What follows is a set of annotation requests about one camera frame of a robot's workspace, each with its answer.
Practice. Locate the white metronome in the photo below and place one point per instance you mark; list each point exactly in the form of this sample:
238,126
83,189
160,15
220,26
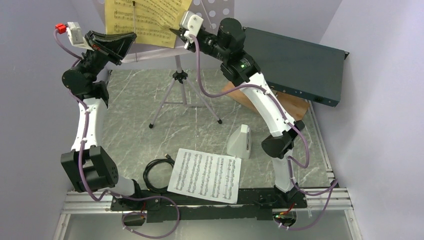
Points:
239,144

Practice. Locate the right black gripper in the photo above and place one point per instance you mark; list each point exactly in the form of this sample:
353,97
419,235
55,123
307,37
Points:
180,32

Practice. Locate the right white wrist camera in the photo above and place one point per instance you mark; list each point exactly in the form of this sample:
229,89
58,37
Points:
190,24

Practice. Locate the wooden base board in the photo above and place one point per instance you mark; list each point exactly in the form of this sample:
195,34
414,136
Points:
295,106

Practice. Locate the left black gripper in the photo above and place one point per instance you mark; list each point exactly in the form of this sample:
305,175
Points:
112,47

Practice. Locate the yellow sheet music book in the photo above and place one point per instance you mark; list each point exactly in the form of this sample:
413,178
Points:
150,20

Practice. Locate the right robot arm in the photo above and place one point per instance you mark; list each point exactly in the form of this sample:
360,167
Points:
244,73

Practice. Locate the white perforated music stand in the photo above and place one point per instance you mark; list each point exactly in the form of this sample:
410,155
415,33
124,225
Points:
211,10

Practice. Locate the white sheet music page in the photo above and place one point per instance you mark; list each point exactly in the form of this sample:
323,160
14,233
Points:
206,176

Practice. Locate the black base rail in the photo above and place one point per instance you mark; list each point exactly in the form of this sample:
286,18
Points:
252,203

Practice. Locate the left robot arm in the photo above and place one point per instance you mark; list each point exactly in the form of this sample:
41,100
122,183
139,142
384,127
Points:
87,165

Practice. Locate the dark green rack unit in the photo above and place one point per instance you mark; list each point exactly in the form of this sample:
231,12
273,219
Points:
296,67

